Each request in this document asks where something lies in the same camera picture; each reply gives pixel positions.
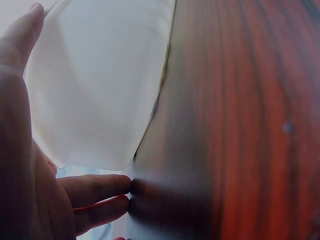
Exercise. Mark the person's left hand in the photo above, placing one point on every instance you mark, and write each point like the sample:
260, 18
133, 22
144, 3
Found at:
22, 175

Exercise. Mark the person's left thumb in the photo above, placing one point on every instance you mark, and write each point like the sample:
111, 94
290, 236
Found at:
22, 32

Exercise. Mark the person's left fingers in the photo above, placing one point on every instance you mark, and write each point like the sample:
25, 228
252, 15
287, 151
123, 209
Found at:
100, 186

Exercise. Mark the white translucent plastic container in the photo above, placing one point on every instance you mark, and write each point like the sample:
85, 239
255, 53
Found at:
97, 82

